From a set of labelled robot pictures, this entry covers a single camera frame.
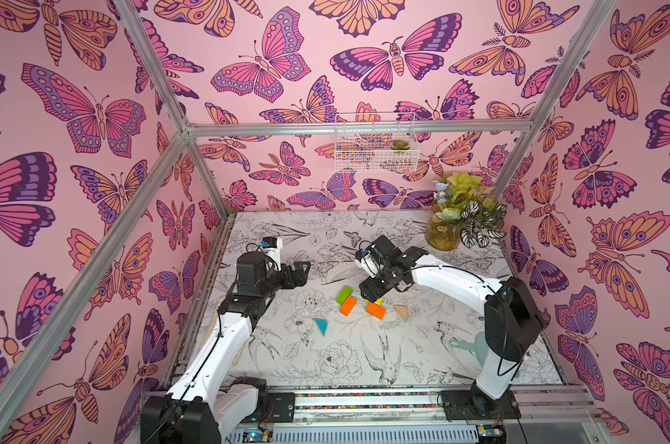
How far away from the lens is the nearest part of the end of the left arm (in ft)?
2.38

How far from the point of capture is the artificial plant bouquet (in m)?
0.87

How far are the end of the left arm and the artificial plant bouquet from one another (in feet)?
1.77
